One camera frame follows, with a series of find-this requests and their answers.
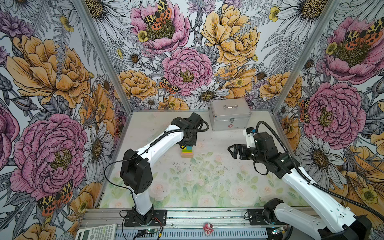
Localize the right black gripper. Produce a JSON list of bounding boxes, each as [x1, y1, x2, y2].
[[227, 143, 267, 165]]

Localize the natural wood block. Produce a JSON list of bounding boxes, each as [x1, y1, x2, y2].
[[181, 153, 194, 159]]

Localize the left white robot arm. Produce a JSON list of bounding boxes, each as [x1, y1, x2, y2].
[[120, 113, 209, 226]]

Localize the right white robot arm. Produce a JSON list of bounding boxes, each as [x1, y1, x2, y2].
[[228, 128, 372, 240]]

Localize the silver metal case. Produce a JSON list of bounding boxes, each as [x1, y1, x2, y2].
[[209, 99, 252, 131]]

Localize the pink toy figure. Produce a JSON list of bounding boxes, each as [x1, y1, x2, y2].
[[203, 223, 214, 236]]

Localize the white calculator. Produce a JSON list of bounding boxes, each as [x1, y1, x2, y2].
[[75, 224, 117, 240]]

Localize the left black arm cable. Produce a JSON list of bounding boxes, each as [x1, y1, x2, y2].
[[103, 119, 210, 196]]

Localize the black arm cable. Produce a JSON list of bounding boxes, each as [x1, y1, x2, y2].
[[255, 120, 384, 221], [103, 119, 210, 196]]

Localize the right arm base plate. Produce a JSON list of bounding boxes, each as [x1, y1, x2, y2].
[[243, 209, 287, 227]]

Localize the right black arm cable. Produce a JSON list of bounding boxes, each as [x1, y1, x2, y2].
[[255, 120, 384, 221]]

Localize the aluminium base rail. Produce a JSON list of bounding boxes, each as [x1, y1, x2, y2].
[[80, 207, 251, 229]]

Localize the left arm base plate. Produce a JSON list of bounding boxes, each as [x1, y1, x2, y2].
[[123, 210, 168, 227]]

